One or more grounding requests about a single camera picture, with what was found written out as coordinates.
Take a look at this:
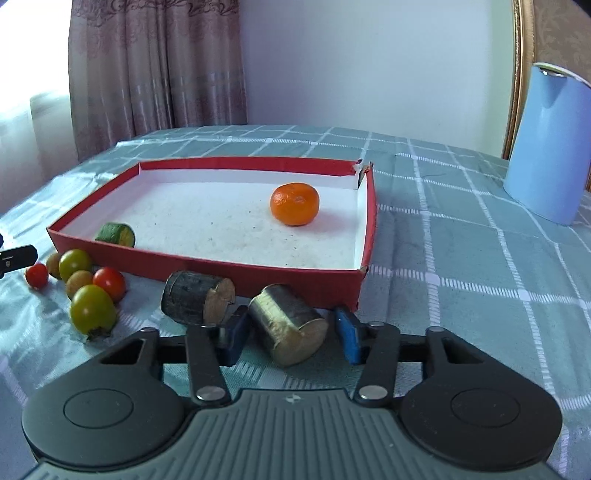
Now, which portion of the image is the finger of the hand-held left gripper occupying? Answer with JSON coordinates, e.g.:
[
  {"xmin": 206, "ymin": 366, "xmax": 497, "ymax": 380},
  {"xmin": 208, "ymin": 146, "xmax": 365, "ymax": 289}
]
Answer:
[{"xmin": 0, "ymin": 244, "xmax": 38, "ymax": 278}]

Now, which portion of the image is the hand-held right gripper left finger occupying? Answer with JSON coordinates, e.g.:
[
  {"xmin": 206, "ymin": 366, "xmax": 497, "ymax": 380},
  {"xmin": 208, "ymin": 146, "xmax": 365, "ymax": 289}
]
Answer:
[{"xmin": 99, "ymin": 305, "xmax": 254, "ymax": 407}]

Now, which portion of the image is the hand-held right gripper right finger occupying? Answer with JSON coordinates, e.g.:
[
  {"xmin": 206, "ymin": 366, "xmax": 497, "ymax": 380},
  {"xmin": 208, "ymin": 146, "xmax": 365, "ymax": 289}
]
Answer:
[{"xmin": 333, "ymin": 305, "xmax": 485, "ymax": 408}]

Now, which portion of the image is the small red cherry tomato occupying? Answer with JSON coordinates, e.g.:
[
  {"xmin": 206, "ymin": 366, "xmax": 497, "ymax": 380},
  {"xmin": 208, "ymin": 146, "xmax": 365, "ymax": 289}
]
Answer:
[{"xmin": 25, "ymin": 262, "xmax": 49, "ymax": 291}]

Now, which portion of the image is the yellowish sugarcane piece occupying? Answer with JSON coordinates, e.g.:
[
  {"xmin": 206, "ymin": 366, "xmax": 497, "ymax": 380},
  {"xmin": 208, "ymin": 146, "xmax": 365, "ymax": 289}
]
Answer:
[{"xmin": 248, "ymin": 283, "xmax": 329, "ymax": 367}]

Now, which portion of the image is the red cardboard box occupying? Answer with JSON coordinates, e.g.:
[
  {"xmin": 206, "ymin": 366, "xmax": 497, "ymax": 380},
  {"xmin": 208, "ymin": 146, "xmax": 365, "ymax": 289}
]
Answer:
[{"xmin": 46, "ymin": 156, "xmax": 378, "ymax": 312}]

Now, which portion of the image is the green cherry tomato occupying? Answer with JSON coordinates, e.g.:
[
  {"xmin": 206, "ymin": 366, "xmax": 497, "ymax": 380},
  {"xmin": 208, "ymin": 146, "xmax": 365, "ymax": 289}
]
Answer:
[{"xmin": 58, "ymin": 248, "xmax": 93, "ymax": 282}]

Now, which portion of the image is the dark eggplant piece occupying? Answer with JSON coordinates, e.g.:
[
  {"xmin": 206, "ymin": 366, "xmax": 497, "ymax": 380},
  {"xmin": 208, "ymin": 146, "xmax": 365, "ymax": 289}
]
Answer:
[{"xmin": 161, "ymin": 271, "xmax": 236, "ymax": 328}]

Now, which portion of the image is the tan round longan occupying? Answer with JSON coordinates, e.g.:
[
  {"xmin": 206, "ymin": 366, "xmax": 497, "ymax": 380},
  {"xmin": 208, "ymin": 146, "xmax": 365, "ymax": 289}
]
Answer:
[{"xmin": 65, "ymin": 270, "xmax": 95, "ymax": 300}]

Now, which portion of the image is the large green tomato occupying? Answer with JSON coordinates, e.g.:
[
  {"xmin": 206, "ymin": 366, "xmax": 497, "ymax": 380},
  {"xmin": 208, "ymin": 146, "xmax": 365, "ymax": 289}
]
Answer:
[{"xmin": 70, "ymin": 284, "xmax": 117, "ymax": 342}]

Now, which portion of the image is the orange tangerine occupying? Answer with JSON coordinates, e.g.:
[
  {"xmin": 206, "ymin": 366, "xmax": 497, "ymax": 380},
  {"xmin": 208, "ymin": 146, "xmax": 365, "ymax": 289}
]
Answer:
[{"xmin": 270, "ymin": 182, "xmax": 321, "ymax": 227}]

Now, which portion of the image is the green cucumber piece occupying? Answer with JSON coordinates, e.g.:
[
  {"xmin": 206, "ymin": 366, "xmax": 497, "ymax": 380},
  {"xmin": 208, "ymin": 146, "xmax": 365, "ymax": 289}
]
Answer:
[{"xmin": 95, "ymin": 222, "xmax": 136, "ymax": 247}]

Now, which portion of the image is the white sheer curtain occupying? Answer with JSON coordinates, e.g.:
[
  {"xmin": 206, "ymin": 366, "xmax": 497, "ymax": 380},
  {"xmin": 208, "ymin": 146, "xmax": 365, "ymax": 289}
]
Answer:
[{"xmin": 0, "ymin": 90, "xmax": 79, "ymax": 213}]

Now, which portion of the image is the pink patterned curtain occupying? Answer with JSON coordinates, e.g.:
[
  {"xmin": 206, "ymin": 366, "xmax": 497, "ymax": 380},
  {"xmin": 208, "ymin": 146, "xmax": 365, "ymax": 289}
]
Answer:
[{"xmin": 68, "ymin": 0, "xmax": 249, "ymax": 162}]

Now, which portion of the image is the light blue kettle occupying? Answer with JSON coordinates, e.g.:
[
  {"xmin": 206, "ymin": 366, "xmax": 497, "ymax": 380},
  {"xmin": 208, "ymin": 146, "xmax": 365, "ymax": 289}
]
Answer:
[{"xmin": 502, "ymin": 61, "xmax": 591, "ymax": 227}]

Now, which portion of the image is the gold framed chair back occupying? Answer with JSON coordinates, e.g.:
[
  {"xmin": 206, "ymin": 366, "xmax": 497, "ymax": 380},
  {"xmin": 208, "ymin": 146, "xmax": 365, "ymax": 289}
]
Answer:
[{"xmin": 502, "ymin": 0, "xmax": 591, "ymax": 190}]

